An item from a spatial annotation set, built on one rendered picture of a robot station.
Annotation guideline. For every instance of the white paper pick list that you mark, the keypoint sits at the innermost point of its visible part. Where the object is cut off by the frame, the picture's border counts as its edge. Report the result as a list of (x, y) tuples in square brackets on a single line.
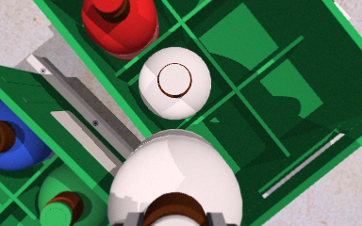
[(346, 15)]

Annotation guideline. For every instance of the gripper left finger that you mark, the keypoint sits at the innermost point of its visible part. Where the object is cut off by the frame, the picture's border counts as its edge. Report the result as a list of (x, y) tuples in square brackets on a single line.
[(132, 219)]

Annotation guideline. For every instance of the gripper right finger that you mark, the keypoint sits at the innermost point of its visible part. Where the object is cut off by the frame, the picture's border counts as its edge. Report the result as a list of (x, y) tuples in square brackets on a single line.
[(217, 219)]

